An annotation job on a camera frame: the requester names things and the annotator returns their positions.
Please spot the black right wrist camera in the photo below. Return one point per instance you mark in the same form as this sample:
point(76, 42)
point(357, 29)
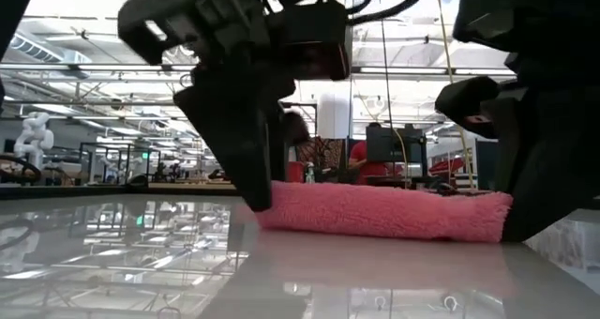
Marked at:
point(469, 103)

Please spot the silver ventilation duct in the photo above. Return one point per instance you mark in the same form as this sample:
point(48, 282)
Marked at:
point(37, 47)

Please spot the red box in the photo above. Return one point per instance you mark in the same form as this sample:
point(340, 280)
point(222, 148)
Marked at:
point(295, 172)

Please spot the person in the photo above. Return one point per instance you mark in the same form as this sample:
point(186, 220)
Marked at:
point(368, 169)
point(323, 155)

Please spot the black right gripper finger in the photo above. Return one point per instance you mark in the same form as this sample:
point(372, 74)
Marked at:
point(548, 159)

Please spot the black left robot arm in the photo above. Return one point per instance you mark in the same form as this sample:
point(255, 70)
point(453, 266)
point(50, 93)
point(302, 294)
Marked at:
point(11, 19)

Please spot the long ceiling light rail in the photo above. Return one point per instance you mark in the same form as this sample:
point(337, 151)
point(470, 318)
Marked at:
point(94, 68)

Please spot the red angled object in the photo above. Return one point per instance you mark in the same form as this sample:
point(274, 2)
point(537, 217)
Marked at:
point(450, 165)

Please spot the black table frame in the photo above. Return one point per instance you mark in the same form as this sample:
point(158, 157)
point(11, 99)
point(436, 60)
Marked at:
point(70, 192)

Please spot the white spray bottle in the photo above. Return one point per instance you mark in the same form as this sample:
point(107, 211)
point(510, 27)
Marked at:
point(310, 174)

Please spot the black curved hoop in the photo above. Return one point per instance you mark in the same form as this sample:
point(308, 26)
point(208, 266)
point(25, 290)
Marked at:
point(21, 159)

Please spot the white robot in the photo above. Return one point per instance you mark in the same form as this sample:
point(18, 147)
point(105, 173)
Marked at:
point(35, 136)

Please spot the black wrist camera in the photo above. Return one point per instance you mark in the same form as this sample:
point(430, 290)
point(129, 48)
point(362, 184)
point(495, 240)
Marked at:
point(469, 103)
point(309, 42)

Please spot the pink fluffy towel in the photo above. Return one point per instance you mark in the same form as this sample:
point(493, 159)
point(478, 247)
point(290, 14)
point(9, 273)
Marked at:
point(375, 211)

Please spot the black frame rack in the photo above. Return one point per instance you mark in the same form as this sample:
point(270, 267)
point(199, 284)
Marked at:
point(80, 162)

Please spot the dark partition panel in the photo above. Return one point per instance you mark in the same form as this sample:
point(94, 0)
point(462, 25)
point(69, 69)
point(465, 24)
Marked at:
point(486, 164)

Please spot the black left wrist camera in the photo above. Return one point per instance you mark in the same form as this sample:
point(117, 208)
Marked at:
point(309, 42)

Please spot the black computer screen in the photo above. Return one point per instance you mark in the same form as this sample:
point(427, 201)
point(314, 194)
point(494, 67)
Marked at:
point(389, 145)

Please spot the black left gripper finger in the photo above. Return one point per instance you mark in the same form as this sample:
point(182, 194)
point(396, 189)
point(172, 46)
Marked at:
point(279, 141)
point(234, 131)

